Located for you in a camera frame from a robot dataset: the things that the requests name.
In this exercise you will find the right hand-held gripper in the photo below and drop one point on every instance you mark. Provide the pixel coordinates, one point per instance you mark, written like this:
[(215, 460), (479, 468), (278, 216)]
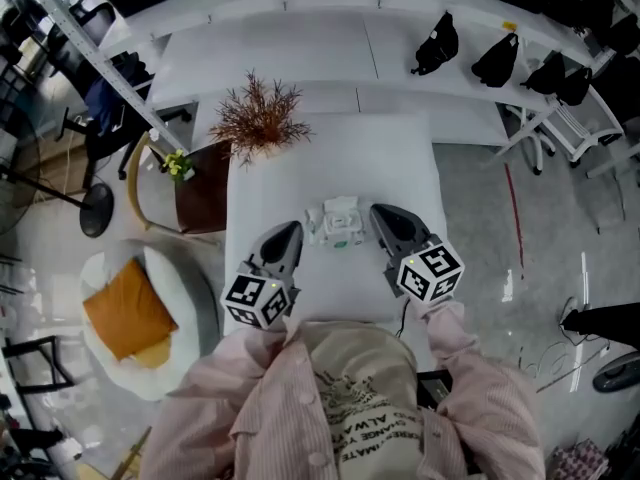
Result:
[(430, 273)]

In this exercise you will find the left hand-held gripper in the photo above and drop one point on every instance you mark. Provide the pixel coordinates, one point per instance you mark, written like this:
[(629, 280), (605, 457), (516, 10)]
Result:
[(250, 298)]

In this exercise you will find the white wet wipe pack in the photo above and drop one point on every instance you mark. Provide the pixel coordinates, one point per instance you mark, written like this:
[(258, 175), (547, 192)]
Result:
[(345, 240)]

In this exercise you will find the person's left forearm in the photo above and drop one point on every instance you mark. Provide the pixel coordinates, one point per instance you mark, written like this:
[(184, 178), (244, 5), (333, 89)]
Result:
[(255, 353)]

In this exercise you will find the person's right forearm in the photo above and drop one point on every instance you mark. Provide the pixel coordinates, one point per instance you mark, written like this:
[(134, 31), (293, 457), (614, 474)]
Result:
[(450, 338)]

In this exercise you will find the white round armchair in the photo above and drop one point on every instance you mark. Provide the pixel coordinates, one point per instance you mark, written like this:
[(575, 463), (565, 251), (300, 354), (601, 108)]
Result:
[(175, 278)]

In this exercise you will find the red floor tape line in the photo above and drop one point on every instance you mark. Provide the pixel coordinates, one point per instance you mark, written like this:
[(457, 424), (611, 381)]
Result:
[(515, 218)]

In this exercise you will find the yellow cushion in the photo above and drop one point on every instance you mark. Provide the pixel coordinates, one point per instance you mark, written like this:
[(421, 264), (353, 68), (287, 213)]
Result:
[(155, 353)]

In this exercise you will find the brown wooden chair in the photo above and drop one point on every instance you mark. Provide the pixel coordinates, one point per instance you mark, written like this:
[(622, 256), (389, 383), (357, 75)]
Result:
[(205, 193)]

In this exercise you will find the black waist battery box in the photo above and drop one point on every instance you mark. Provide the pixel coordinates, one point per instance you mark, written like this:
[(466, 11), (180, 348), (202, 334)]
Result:
[(435, 390)]

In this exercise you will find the person's body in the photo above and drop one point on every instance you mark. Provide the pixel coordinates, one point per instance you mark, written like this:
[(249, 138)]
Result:
[(360, 368)]

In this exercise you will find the orange cushion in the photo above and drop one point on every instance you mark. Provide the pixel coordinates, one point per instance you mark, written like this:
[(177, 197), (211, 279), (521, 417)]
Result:
[(127, 308)]

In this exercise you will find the white square table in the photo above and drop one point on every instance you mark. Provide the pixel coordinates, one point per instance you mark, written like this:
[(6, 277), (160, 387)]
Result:
[(350, 168)]

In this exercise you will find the yellow flowers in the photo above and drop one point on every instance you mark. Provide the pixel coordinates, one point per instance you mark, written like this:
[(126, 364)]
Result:
[(175, 164)]

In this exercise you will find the black floor fan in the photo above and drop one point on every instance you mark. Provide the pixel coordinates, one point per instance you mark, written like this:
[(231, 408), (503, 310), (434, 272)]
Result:
[(97, 213)]

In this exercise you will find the dried reddish potted plant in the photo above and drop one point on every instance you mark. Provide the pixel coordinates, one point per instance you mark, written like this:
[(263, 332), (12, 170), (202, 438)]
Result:
[(260, 118)]

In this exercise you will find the white mesh office chair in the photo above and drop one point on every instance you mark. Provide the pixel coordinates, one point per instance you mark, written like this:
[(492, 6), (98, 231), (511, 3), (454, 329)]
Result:
[(575, 128)]

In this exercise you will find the black office chair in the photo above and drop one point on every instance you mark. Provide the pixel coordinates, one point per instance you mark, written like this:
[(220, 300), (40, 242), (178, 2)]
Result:
[(107, 143)]

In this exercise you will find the blue jacket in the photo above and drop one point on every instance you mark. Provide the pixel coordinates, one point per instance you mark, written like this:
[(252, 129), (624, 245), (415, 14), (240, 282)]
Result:
[(107, 103)]

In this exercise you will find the red checkered bag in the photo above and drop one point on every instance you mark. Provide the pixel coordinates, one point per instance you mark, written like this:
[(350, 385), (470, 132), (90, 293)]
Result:
[(580, 463)]

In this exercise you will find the black metal frame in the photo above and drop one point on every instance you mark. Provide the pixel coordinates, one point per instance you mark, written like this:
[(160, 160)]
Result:
[(30, 345)]

